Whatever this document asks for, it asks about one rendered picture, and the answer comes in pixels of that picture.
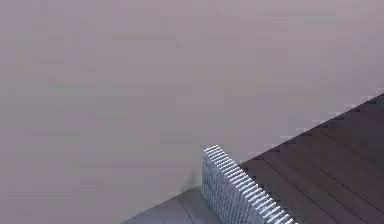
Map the white ribbed radiator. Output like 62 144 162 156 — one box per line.
200 144 300 224

